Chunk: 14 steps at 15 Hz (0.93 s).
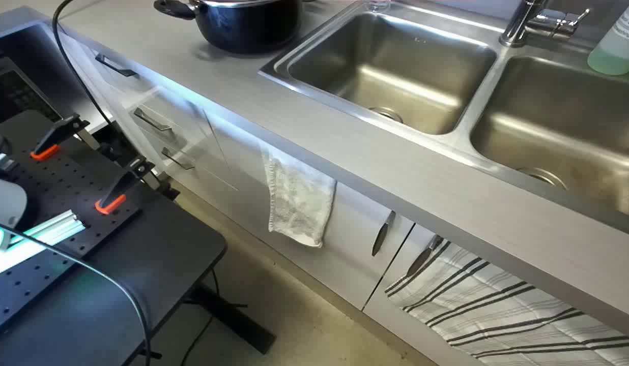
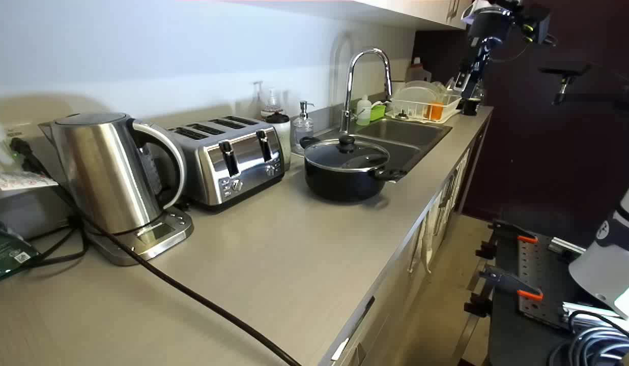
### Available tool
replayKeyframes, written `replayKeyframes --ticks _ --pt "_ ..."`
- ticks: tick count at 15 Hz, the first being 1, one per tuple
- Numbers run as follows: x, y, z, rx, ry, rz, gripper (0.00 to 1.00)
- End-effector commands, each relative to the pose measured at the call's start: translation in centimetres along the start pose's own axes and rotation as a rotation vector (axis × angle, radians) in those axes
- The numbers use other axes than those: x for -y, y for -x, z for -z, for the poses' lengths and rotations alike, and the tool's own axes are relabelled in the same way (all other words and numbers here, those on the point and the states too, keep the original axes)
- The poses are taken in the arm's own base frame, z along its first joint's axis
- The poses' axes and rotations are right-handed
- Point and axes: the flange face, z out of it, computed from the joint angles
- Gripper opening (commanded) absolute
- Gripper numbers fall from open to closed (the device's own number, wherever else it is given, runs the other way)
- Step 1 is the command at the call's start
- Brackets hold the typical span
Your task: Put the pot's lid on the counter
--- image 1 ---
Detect black work table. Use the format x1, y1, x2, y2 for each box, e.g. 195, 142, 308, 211
0, 111, 279, 366

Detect dark blue cooking pot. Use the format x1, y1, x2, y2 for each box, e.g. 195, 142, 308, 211
153, 0, 305, 57

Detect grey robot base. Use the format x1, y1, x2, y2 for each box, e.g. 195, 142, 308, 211
0, 173, 31, 230

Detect striped white hanging towel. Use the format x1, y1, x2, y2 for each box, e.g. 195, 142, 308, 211
383, 237, 629, 366

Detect black cable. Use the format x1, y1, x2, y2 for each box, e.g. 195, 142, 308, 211
51, 0, 119, 133

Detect aluminium profile rail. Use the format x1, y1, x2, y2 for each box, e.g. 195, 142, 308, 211
0, 208, 87, 252

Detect stainless steel double sink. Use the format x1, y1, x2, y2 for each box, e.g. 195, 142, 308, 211
259, 0, 629, 241

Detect white kitchen cabinet front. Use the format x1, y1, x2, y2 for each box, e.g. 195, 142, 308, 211
61, 33, 629, 366

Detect black perforated mounting board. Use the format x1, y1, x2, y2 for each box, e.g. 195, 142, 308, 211
0, 111, 143, 342

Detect green liquid soap bottle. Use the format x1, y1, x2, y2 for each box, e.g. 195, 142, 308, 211
586, 0, 629, 78

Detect dark built-in appliance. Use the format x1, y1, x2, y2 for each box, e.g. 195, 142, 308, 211
0, 7, 114, 133

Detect white hanging dish towel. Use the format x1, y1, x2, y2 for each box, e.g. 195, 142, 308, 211
260, 149, 337, 250

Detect chrome sink faucet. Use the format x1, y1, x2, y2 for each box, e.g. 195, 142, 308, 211
498, 0, 593, 49

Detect black clamp with orange grip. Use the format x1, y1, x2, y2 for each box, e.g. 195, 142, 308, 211
29, 114, 102, 166
92, 157, 175, 217

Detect grey cable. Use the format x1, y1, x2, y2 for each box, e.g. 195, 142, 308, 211
0, 213, 155, 366

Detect metal cabinet handle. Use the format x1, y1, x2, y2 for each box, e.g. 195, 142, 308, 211
133, 107, 177, 141
94, 53, 136, 80
158, 147, 195, 173
368, 209, 397, 258
406, 235, 446, 278

